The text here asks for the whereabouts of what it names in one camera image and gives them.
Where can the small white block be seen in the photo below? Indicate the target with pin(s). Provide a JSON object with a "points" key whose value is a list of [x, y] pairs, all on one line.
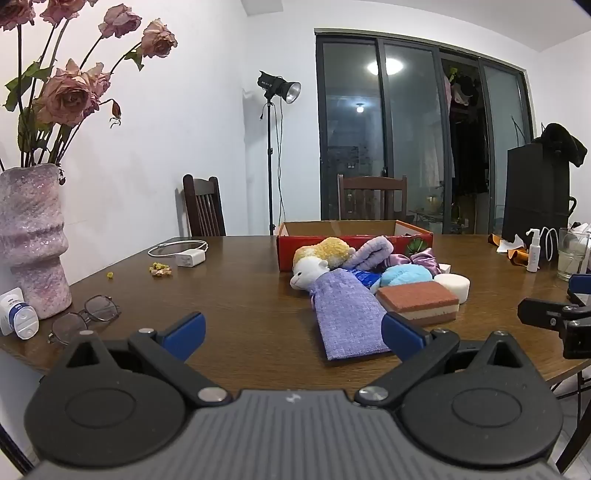
{"points": [[444, 268]]}

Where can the white crumpled cloth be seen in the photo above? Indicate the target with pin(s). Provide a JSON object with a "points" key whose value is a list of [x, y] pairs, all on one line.
{"points": [[582, 227]]}

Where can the brown layered sponge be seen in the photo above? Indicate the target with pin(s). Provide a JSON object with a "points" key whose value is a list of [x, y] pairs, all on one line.
{"points": [[418, 300]]}

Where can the red cardboard box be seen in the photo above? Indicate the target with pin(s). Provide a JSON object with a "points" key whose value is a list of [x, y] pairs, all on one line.
{"points": [[351, 251]]}

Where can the thin-framed eyeglasses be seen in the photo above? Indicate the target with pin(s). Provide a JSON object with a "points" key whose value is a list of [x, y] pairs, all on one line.
{"points": [[83, 314]]}

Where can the white blue-label box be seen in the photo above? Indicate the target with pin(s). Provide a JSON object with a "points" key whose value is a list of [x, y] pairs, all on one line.
{"points": [[7, 304]]}

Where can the white round sponge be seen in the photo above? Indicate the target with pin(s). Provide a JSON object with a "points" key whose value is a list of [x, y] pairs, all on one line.
{"points": [[452, 287]]}

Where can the blue tissue packet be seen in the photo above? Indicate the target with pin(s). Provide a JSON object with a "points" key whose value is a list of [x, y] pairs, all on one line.
{"points": [[367, 278]]}

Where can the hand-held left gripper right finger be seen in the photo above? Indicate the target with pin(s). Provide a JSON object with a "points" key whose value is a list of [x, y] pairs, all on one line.
{"points": [[401, 337]]}

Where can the black-framed sliding glass door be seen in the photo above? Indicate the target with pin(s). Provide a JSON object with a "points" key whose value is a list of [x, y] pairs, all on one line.
{"points": [[406, 138]]}

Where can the purple satin scrunchie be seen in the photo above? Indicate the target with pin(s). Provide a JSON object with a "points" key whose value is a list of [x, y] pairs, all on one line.
{"points": [[418, 259]]}

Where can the pink textured vase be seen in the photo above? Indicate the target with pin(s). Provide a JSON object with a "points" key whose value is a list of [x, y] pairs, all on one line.
{"points": [[32, 240]]}

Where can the hanging clothes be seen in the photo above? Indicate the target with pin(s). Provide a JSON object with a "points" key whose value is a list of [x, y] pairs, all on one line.
{"points": [[464, 90]]}

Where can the light blue fluffy puff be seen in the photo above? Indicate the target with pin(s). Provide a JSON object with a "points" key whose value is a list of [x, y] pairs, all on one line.
{"points": [[406, 275]]}

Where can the studio light on stand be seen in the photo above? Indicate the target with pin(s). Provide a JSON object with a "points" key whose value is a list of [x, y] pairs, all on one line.
{"points": [[277, 87]]}

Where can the dark wooden slatted chair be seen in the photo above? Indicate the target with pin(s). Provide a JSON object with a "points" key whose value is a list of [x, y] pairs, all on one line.
{"points": [[203, 207], [371, 184]]}

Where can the white power adapter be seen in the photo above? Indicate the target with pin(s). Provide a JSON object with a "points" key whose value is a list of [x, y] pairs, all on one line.
{"points": [[190, 258]]}

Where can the white spray bottle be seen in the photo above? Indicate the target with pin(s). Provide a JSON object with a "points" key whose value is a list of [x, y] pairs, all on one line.
{"points": [[534, 251]]}

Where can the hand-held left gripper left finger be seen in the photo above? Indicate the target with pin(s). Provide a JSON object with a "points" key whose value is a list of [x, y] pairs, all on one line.
{"points": [[187, 334]]}

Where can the white and yellow plush toy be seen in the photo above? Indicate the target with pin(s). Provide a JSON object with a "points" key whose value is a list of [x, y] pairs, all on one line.
{"points": [[318, 261]]}

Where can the white blue-label bottle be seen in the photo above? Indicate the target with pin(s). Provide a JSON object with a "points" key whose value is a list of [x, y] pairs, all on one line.
{"points": [[25, 322]]}

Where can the black paper bag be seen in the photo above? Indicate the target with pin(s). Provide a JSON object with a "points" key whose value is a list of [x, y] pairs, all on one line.
{"points": [[535, 194]]}

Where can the clear glass cup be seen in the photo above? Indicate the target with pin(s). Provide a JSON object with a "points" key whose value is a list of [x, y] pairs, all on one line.
{"points": [[572, 256]]}

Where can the black cloth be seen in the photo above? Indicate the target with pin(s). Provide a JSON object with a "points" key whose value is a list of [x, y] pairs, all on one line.
{"points": [[561, 138]]}

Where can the pile of yellow candies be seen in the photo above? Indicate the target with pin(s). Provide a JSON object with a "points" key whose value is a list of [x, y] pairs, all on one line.
{"points": [[160, 270]]}

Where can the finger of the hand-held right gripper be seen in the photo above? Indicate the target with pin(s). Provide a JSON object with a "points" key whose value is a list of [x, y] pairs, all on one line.
{"points": [[581, 282], [535, 311]]}

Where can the lavender towel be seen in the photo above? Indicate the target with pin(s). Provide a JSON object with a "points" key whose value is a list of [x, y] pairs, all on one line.
{"points": [[369, 251]]}

